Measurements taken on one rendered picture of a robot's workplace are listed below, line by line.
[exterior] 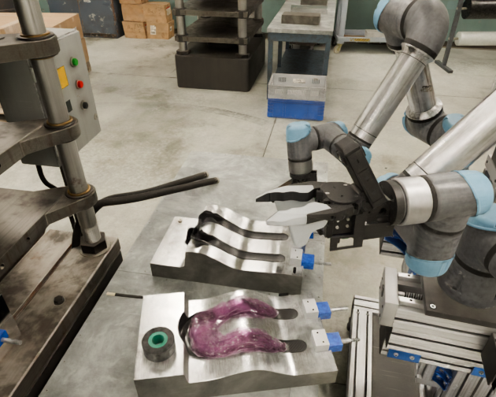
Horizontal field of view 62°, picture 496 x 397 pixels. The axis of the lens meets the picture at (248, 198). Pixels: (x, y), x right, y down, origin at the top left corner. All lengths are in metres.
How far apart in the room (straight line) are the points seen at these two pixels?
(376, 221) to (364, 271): 2.00
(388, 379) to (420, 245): 1.26
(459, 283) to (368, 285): 1.49
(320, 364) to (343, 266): 1.56
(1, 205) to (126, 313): 0.53
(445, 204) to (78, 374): 1.00
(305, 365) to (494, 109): 0.73
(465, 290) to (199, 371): 0.67
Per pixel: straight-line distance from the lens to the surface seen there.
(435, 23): 1.21
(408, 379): 1.99
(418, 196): 0.66
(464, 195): 0.70
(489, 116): 0.84
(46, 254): 1.68
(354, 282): 2.58
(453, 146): 0.83
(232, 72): 5.17
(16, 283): 1.61
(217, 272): 1.34
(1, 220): 1.46
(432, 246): 0.75
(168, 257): 1.42
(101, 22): 8.11
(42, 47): 1.27
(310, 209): 0.58
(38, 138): 1.32
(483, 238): 1.03
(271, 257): 1.36
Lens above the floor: 1.81
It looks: 35 degrees down
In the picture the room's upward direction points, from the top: straight up
